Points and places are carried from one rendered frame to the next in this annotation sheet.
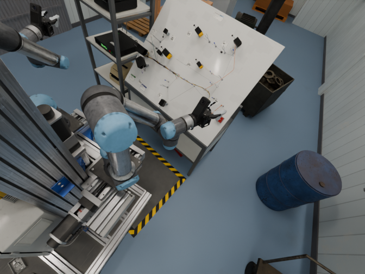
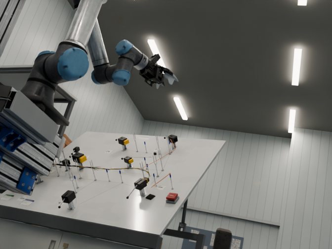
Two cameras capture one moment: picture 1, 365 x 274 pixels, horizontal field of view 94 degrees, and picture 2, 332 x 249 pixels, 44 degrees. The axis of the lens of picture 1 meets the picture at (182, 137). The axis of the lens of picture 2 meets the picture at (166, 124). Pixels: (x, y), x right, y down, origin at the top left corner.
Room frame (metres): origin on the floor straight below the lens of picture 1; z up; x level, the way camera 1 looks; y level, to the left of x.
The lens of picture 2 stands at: (-1.13, -0.34, 0.63)
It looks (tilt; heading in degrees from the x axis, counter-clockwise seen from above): 21 degrees up; 5
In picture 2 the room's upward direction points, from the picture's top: 14 degrees clockwise
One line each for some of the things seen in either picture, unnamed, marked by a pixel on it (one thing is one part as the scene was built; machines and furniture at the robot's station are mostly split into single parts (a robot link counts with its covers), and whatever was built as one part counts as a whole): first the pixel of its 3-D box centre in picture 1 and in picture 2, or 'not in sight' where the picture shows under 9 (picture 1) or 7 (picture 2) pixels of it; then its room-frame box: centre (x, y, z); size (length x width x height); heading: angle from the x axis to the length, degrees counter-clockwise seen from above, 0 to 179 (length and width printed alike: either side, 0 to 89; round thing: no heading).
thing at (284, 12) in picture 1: (272, 5); not in sight; (8.90, -1.64, 0.25); 1.47 x 1.06 x 0.51; 76
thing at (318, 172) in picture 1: (292, 182); not in sight; (1.16, -1.50, 0.40); 0.54 x 0.54 x 0.81
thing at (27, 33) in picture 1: (25, 40); not in sight; (0.71, 0.99, 1.56); 0.11 x 0.08 x 0.09; 12
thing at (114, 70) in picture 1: (124, 72); not in sight; (1.65, 0.96, 0.76); 0.30 x 0.21 x 0.20; 159
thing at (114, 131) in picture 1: (119, 155); (83, 21); (0.27, 0.22, 1.54); 0.15 x 0.12 x 0.55; 50
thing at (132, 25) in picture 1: (136, 23); not in sight; (4.36, 2.05, 0.05); 1.06 x 0.73 x 0.10; 77
